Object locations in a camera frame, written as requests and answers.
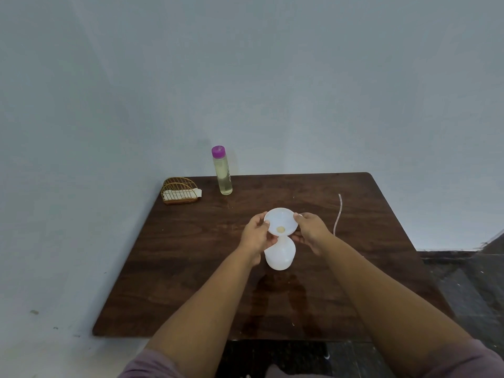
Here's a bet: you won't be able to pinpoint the person's left hand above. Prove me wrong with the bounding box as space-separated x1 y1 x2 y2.
239 211 278 266

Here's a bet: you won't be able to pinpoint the person's right hand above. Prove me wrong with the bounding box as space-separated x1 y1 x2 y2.
291 212 333 256

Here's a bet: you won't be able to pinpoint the white plastic spray bottle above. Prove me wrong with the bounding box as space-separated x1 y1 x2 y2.
264 235 297 271

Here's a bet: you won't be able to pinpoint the white plastic funnel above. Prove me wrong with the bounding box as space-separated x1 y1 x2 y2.
264 207 303 237

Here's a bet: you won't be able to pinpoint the white spray trigger with tube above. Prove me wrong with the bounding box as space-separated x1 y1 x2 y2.
332 194 343 237

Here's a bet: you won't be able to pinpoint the clear plastic bottle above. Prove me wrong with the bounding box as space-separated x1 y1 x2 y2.
213 155 234 196

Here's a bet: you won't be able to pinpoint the person's right forearm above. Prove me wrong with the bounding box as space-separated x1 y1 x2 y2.
319 236 473 378

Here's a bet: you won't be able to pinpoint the person's left forearm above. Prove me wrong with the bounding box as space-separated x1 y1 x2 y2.
145 247 263 378

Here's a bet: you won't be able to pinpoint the person's mauve shirt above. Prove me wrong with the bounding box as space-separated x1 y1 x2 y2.
118 338 504 378

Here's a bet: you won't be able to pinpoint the white folded napkins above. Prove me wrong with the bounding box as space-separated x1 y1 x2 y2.
163 188 203 201

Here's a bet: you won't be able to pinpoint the gold wire napkin holder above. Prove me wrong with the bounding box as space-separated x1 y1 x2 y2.
161 177 203 205

